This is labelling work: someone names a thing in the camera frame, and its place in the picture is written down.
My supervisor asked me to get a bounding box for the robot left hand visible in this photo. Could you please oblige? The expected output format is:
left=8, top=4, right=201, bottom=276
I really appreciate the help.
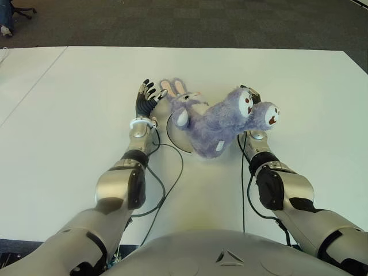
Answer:
left=134, top=78, right=168, bottom=118

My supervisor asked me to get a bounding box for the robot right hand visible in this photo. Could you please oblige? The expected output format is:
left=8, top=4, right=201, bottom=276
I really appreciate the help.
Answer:
left=239, top=85, right=263, bottom=106

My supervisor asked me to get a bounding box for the purple plush bunny doll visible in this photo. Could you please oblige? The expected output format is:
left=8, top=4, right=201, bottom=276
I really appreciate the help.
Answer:
left=159, top=77, right=281, bottom=159

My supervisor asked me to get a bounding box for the white plate with black rim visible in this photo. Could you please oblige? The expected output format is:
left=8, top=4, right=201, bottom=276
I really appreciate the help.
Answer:
left=166, top=113, right=194, bottom=154

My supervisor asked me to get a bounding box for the black office chair base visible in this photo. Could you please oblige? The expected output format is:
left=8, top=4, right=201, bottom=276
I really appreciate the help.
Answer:
left=10, top=0, right=38, bottom=21

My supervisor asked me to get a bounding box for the silver robot torso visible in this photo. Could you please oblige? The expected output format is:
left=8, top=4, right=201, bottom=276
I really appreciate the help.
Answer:
left=105, top=229, right=355, bottom=276

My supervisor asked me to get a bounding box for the person leg in jeans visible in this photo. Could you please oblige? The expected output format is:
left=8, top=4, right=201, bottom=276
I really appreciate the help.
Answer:
left=0, top=0, right=15, bottom=32

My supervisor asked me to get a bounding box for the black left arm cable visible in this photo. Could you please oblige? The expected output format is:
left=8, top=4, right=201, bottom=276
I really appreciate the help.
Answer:
left=113, top=126, right=185, bottom=259

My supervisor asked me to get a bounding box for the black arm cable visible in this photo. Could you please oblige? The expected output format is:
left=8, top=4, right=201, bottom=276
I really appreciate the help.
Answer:
left=236, top=134, right=292, bottom=247
left=113, top=126, right=185, bottom=259

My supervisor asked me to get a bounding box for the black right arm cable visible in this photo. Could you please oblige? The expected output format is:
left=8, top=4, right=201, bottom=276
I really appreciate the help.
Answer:
left=236, top=134, right=292, bottom=247

